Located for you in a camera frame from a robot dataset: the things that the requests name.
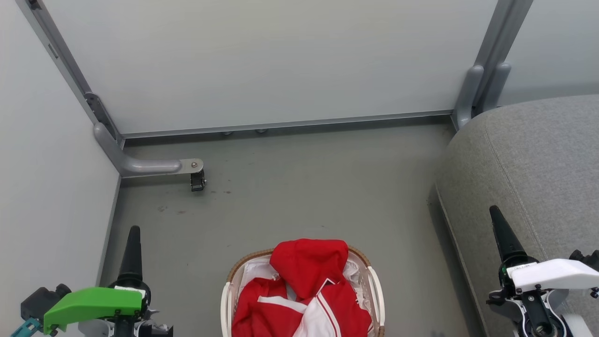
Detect plain red garment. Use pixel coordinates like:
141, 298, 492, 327
269, 239, 350, 301

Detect grey partition foot with plate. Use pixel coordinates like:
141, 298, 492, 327
94, 123, 205, 178

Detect wicker laundry basket white handles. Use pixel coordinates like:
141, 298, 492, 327
220, 246, 387, 337

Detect grey partition bottom rail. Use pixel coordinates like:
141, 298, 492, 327
122, 110, 454, 139

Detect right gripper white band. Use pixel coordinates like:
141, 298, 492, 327
487, 205, 599, 319

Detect grey metal partition post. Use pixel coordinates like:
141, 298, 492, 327
473, 0, 534, 115
16, 0, 125, 146

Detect red and white jersey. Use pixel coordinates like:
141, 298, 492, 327
232, 276, 374, 337

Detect grey rounded partition foot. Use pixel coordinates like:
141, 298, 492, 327
482, 62, 511, 113
452, 65, 485, 130

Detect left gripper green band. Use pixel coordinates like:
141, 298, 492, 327
44, 226, 162, 323

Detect grey fabric sofa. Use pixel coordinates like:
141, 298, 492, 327
435, 94, 599, 337

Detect white basket liner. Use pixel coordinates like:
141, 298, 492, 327
238, 256, 376, 328

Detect teal left camera connector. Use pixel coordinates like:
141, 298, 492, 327
10, 317, 42, 337

